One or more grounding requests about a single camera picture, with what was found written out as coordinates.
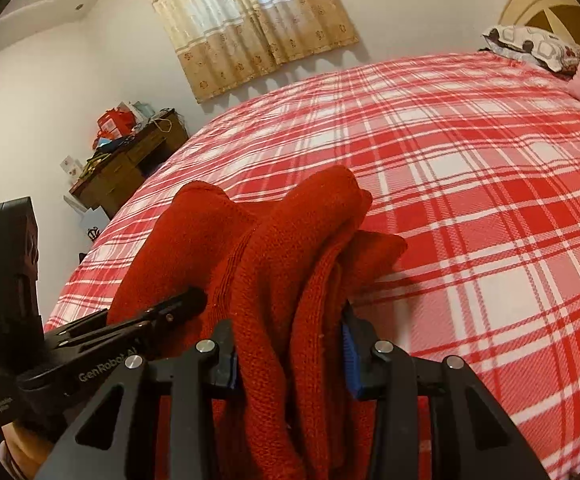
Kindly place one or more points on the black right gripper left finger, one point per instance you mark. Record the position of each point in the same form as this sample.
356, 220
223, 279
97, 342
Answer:
148, 414

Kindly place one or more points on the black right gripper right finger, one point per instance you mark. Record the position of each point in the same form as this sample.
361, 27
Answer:
433, 419

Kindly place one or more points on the red knitted sweater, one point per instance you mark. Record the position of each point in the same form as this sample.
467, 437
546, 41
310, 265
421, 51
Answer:
281, 273

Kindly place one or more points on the person's left hand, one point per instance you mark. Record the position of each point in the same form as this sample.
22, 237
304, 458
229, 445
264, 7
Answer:
23, 452

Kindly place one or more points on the brown wooden cabinet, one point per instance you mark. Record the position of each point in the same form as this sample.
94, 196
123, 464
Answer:
116, 177

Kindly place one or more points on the red white plaid bedspread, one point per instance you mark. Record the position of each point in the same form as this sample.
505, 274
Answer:
474, 159

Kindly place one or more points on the red gift bag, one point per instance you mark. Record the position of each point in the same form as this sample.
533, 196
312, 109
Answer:
115, 123

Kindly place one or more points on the beige patterned curtain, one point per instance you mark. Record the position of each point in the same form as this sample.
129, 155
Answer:
223, 44

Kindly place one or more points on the patterned grey white pillow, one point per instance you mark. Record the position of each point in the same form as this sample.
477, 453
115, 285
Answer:
534, 46

